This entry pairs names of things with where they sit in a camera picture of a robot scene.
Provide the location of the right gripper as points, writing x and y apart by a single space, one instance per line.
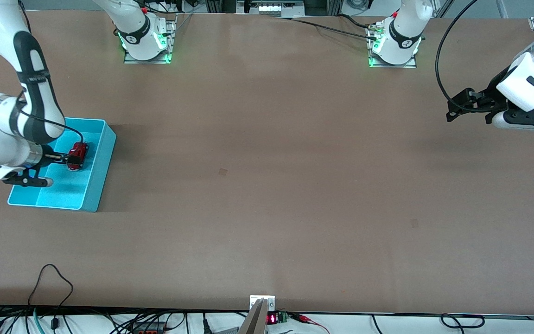
53 157

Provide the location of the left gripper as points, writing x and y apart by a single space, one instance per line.
490 93

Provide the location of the red beetle toy car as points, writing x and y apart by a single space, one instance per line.
79 150

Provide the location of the blue plastic box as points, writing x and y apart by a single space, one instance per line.
77 190

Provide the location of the black orange power strip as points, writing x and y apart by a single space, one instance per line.
149 328

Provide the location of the black plug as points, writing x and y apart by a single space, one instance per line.
206 324

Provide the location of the lit white device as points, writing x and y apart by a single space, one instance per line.
274 8

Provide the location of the red digit display module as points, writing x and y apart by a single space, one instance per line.
272 318

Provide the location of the red clip leads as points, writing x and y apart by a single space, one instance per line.
301 318

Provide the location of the metal base plate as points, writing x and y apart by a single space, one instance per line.
406 66
146 61

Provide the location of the white metal bracket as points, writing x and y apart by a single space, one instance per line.
269 301

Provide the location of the grey metal mount bar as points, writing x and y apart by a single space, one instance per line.
254 322

